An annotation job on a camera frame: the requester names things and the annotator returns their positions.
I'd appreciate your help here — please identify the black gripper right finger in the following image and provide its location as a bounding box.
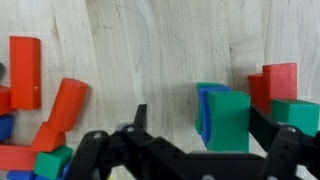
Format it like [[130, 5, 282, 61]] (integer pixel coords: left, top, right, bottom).
[[249, 105, 320, 180]]

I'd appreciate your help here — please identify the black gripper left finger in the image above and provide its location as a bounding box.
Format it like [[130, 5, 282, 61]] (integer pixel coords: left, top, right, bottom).
[[64, 103, 201, 180]]

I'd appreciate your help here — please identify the green arch wooden block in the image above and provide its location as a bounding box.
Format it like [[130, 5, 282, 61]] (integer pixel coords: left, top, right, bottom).
[[206, 90, 251, 154]]

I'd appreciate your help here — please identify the long red wooden block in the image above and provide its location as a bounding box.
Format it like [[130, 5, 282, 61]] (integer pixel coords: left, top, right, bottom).
[[0, 144, 38, 172], [262, 62, 298, 116], [9, 35, 42, 111]]

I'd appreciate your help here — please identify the blue arch wooden block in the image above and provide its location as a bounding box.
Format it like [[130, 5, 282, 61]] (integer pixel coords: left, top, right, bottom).
[[198, 85, 233, 146]]

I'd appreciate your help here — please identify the small red wooden block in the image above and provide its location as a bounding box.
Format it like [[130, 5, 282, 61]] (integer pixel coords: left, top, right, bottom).
[[30, 121, 66, 154]]

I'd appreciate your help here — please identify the green wooden cube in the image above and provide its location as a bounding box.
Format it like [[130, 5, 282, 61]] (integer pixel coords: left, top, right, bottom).
[[269, 99, 320, 138], [33, 145, 74, 180]]

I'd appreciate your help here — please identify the red wooden cylinder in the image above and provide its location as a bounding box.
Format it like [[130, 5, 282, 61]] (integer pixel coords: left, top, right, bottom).
[[47, 77, 90, 133]]

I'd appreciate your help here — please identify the red wooden cube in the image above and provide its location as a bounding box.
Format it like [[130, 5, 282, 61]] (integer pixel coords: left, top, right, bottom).
[[0, 85, 16, 116]]

